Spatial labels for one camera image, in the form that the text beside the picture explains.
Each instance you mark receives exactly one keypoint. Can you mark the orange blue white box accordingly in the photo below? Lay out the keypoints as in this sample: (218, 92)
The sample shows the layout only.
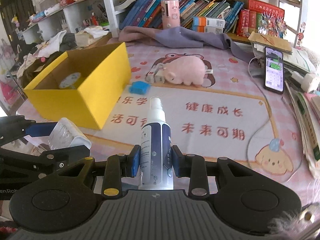
(208, 25)

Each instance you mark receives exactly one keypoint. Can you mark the cream eraser block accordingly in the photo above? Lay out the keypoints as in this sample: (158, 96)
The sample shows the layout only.
(66, 134)

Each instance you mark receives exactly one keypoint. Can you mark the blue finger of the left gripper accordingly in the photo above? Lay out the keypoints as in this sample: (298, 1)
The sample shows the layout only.
(17, 127)
(60, 158)

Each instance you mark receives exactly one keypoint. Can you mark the pink cylinder device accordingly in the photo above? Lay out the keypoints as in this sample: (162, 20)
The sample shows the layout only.
(170, 13)

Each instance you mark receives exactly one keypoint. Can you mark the purple pink cloth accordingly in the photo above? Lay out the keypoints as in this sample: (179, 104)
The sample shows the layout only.
(180, 37)

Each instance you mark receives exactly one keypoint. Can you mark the pink cartoon desk mat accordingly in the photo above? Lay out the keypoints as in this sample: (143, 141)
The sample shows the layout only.
(234, 117)

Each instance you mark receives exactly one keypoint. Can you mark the black smartphone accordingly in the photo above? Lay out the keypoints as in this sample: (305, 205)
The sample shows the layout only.
(274, 70)

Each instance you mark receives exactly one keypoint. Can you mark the red dictionary book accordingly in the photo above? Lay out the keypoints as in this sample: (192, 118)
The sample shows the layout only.
(263, 7)

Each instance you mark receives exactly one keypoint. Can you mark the pile of papers and books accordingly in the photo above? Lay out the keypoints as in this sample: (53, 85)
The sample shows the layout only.
(302, 81)

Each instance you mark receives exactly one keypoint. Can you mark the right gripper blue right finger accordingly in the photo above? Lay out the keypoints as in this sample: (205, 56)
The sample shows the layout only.
(193, 167)

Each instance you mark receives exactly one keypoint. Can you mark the white spray bottle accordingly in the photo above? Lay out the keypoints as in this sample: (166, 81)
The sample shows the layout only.
(155, 150)

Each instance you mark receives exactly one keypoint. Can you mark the blue tissue pack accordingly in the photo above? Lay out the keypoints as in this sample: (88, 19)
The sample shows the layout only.
(139, 87)

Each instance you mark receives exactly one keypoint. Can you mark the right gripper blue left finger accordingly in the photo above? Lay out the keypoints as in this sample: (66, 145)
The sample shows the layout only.
(117, 167)

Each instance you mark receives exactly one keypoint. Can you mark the white staples box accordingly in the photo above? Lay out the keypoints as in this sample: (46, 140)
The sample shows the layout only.
(150, 76)

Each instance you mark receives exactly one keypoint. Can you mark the pile of clothes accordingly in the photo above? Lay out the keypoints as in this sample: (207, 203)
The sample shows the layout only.
(36, 57)

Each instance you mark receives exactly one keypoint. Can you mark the yellow tape roll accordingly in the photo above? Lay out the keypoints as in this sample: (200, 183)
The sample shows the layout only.
(72, 81)

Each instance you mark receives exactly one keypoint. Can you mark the yellow cardboard box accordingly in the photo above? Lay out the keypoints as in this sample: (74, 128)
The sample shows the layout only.
(105, 71)

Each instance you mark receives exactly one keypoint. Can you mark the pink plush pig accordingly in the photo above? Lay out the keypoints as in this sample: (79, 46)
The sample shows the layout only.
(187, 70)

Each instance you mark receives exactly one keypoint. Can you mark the tissue box with tissues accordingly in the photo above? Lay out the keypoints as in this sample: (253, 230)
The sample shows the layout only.
(90, 35)

